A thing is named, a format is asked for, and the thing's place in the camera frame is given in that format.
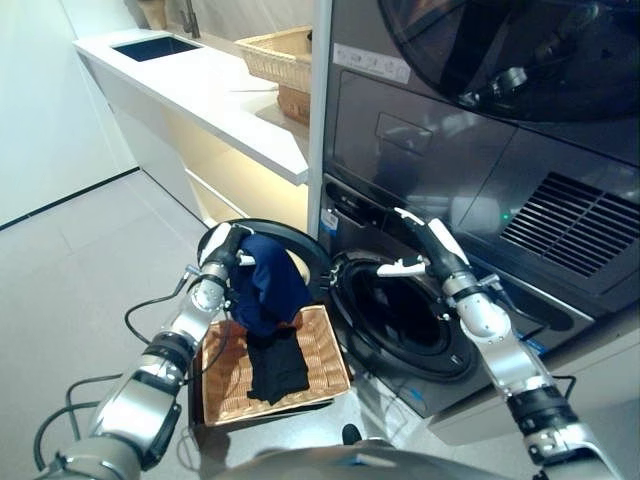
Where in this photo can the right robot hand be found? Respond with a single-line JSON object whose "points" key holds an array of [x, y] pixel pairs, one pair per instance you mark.
{"points": [[445, 260]]}

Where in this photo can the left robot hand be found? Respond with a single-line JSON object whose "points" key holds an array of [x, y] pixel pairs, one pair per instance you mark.
{"points": [[220, 245]]}

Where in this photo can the blue garment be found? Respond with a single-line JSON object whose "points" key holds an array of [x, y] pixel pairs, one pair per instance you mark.
{"points": [[270, 285]]}

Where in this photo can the charcoal garment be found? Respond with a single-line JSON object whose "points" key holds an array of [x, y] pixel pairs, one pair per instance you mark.
{"points": [[277, 370]]}

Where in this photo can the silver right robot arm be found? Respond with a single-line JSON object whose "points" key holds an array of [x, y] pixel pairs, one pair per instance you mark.
{"points": [[500, 350]]}

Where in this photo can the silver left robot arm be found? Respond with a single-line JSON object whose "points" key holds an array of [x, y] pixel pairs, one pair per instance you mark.
{"points": [[135, 400]]}

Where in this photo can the round glass washer door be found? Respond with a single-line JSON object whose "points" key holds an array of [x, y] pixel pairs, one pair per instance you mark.
{"points": [[310, 250]]}

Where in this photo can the dark glossy stacked appliance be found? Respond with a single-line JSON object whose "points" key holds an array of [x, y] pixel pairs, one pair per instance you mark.
{"points": [[475, 165]]}

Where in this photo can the blue white energy label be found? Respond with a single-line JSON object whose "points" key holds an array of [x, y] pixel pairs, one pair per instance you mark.
{"points": [[329, 221]]}

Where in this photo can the blue white info sticker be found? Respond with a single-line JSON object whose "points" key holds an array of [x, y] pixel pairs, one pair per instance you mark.
{"points": [[532, 345]]}

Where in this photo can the rectangular wicker laundry basket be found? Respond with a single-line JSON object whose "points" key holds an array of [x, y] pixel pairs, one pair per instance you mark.
{"points": [[225, 380]]}

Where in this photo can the white counter with shelves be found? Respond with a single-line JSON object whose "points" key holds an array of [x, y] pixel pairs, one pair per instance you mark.
{"points": [[200, 90]]}

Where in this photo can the tall wicker storage basket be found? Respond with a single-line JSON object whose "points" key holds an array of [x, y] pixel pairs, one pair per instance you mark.
{"points": [[295, 105]]}

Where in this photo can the pale shallow wicker basket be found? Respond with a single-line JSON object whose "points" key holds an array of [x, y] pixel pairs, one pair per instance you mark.
{"points": [[275, 55]]}

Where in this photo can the black countertop inset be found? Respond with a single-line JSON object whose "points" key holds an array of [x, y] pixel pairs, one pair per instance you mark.
{"points": [[157, 48]]}

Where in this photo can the grey robot torso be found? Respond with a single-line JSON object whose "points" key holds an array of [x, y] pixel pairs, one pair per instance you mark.
{"points": [[360, 462]]}

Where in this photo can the dark metal faucet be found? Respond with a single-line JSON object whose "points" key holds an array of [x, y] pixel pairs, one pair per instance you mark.
{"points": [[190, 20]]}

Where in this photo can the potted plant beige pot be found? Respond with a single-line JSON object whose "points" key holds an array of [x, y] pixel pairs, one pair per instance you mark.
{"points": [[152, 14]]}

